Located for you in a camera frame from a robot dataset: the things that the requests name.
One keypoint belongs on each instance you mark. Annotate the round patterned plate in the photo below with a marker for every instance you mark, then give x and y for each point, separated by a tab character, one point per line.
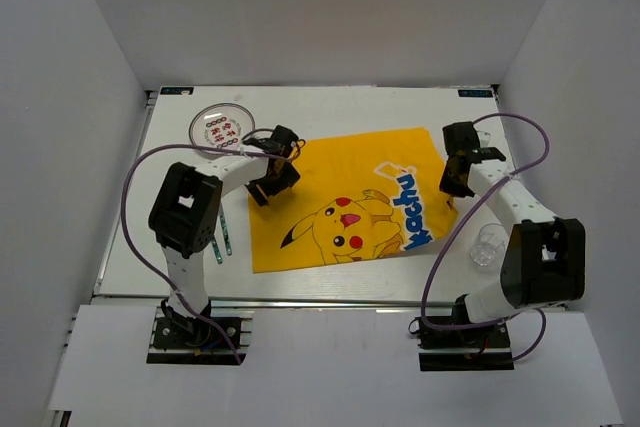
221	126

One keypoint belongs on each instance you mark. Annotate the left blue table label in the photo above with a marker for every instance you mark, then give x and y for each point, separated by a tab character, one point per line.
176	91

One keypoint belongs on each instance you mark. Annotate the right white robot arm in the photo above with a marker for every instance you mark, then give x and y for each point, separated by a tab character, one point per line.
545	257

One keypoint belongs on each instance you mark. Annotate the clear plastic cup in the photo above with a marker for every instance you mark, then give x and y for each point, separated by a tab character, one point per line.
489	247

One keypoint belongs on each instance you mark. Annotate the right blue table label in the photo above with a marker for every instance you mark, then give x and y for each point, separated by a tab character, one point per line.
475	93

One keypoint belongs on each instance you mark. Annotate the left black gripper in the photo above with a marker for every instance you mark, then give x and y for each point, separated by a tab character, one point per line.
287	177

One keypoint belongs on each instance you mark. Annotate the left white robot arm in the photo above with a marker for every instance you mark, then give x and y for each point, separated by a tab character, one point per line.
187	208

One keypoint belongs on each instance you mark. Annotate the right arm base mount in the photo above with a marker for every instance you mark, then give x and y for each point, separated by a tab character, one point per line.
484	349

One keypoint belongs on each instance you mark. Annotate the blue table label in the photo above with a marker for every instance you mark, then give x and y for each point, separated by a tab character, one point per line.
176	91
475	93

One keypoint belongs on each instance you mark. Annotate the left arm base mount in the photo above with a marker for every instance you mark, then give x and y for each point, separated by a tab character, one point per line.
179	340

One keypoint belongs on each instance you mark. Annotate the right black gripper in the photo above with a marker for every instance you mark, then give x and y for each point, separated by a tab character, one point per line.
450	188

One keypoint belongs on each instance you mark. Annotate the fork with teal handle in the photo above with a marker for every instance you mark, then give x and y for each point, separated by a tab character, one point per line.
217	251

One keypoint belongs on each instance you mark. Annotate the yellow pikachu cloth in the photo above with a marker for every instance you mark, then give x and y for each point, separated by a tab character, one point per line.
359	197

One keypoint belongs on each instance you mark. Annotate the knife with teal handle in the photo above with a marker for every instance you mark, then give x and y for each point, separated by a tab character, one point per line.
225	233

